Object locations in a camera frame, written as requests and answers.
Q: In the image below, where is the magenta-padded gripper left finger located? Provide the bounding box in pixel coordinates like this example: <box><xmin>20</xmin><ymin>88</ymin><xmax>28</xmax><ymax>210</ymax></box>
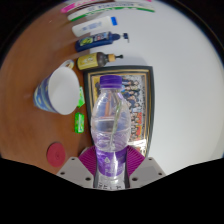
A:
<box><xmin>55</xmin><ymin>146</ymin><xmax>98</xmax><ymax>189</ymax></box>

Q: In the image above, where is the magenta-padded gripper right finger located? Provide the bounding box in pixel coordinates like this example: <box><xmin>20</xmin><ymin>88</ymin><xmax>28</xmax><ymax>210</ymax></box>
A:
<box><xmin>125</xmin><ymin>146</ymin><xmax>167</xmax><ymax>189</ymax></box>

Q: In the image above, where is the clear purple-label water bottle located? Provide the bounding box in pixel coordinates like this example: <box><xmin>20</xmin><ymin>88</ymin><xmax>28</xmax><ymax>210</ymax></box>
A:
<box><xmin>90</xmin><ymin>74</ymin><xmax>132</xmax><ymax>190</ymax></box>

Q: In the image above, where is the small green packet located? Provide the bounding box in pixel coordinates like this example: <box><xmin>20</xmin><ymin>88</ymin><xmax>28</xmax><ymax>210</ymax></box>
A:
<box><xmin>74</xmin><ymin>112</ymin><xmax>86</xmax><ymax>134</ymax></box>
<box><xmin>77</xmin><ymin>86</ymin><xmax>86</xmax><ymax>109</ymax></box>

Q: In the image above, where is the framed group picture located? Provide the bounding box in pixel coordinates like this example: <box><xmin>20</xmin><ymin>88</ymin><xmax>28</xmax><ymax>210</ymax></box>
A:
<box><xmin>83</xmin><ymin>65</ymin><xmax>155</xmax><ymax>158</ymax></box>

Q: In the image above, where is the amber pump bottle yellow label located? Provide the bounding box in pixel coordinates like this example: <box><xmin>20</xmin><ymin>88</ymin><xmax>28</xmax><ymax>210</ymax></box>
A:
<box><xmin>76</xmin><ymin>51</ymin><xmax>124</xmax><ymax>71</ymax></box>

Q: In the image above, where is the dark blue pump bottle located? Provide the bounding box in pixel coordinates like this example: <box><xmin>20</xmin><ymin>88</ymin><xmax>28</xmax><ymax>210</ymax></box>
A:
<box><xmin>74</xmin><ymin>31</ymin><xmax>129</xmax><ymax>53</ymax></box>

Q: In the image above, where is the white bottle with blue cap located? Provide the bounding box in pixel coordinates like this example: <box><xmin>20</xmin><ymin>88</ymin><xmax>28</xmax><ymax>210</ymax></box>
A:
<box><xmin>71</xmin><ymin>15</ymin><xmax>119</xmax><ymax>38</ymax></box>

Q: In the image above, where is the long pink box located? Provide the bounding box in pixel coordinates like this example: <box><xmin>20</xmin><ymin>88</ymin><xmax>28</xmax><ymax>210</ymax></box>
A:
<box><xmin>60</xmin><ymin>0</ymin><xmax>153</xmax><ymax>14</ymax></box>

